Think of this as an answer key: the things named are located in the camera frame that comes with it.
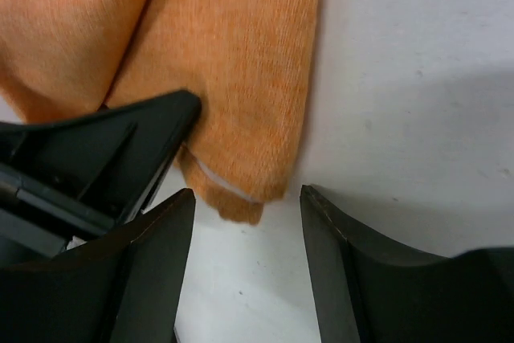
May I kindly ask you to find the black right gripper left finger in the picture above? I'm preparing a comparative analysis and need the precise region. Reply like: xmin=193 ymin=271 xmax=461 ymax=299
xmin=1 ymin=189 xmax=196 ymax=342

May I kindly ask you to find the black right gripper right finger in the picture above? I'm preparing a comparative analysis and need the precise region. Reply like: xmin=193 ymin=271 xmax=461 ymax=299
xmin=300 ymin=186 xmax=513 ymax=342

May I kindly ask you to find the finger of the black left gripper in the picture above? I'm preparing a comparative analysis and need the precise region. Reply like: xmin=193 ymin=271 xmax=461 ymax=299
xmin=1 ymin=90 xmax=202 ymax=257

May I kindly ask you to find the orange cloth placemat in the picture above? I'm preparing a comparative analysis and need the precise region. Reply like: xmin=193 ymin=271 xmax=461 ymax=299
xmin=1 ymin=0 xmax=318 ymax=225

